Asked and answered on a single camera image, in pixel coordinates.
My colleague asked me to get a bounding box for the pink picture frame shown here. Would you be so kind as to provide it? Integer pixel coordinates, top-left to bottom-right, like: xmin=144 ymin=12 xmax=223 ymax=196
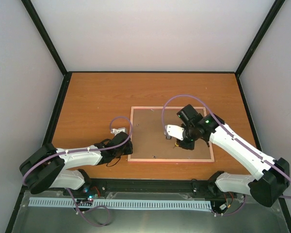
xmin=128 ymin=106 xmax=214 ymax=163

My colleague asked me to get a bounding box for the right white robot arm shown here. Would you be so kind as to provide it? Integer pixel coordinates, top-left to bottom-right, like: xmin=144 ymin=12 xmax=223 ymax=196
xmin=165 ymin=104 xmax=290 ymax=207

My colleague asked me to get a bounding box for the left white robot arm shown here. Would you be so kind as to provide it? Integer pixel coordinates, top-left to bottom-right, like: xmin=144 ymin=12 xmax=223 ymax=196
xmin=19 ymin=132 xmax=133 ymax=196

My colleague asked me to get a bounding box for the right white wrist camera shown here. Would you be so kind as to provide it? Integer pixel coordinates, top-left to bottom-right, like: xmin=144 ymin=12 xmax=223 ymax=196
xmin=164 ymin=125 xmax=184 ymax=141

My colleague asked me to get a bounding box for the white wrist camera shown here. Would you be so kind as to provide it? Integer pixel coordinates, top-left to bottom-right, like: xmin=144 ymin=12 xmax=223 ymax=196
xmin=164 ymin=125 xmax=184 ymax=141
xmin=111 ymin=127 xmax=127 ymax=135

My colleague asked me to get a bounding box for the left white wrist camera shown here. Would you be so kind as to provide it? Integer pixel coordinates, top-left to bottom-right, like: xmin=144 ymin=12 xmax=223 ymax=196
xmin=111 ymin=127 xmax=127 ymax=135

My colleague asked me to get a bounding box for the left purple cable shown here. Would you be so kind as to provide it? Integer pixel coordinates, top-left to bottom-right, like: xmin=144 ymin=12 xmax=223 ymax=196
xmin=21 ymin=116 xmax=133 ymax=187

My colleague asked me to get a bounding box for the purple cable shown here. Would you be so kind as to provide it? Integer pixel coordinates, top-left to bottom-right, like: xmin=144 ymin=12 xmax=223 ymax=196
xmin=21 ymin=116 xmax=133 ymax=187
xmin=161 ymin=94 xmax=291 ymax=218

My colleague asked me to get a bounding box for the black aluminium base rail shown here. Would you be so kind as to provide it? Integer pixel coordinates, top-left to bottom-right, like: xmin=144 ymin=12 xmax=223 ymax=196
xmin=21 ymin=178 xmax=233 ymax=201

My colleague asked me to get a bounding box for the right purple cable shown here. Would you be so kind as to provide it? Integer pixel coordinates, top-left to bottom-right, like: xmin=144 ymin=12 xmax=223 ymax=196
xmin=161 ymin=94 xmax=291 ymax=218

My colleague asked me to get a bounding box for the light blue cable duct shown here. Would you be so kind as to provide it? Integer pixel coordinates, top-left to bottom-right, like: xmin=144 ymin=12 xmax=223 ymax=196
xmin=28 ymin=197 xmax=211 ymax=212

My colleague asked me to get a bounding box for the right black corner post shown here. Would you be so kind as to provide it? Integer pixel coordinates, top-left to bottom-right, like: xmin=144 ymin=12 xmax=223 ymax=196
xmin=235 ymin=0 xmax=286 ymax=75

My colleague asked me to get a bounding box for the black corner post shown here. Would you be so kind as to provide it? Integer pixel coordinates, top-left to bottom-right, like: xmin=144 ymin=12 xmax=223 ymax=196
xmin=235 ymin=0 xmax=286 ymax=75
xmin=20 ymin=0 xmax=69 ymax=76

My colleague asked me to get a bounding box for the left black corner post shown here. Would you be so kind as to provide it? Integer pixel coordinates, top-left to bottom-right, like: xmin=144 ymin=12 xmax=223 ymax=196
xmin=20 ymin=0 xmax=69 ymax=76

